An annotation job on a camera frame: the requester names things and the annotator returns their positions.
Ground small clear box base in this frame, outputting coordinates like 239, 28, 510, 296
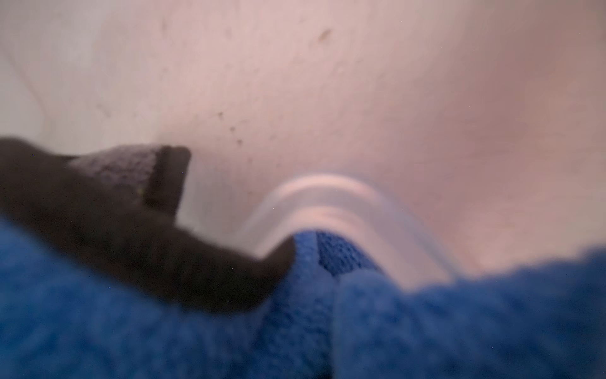
230, 173, 463, 290

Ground blue microfiber cloth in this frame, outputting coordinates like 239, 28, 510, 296
0, 136, 606, 379

